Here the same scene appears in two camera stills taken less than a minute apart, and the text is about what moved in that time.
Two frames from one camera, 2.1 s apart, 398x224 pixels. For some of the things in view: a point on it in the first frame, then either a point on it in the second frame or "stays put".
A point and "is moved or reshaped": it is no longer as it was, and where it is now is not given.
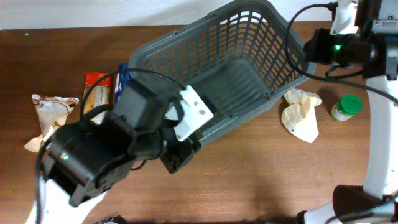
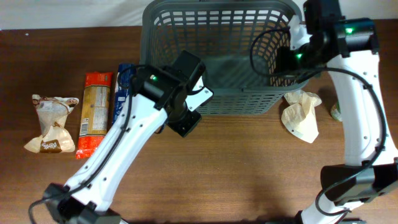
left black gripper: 182,157 → 185,131
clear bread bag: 52,112 stays put
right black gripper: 315,50 → 282,58
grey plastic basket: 237,58 is moved or reshaped
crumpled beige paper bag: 300,117 stays put
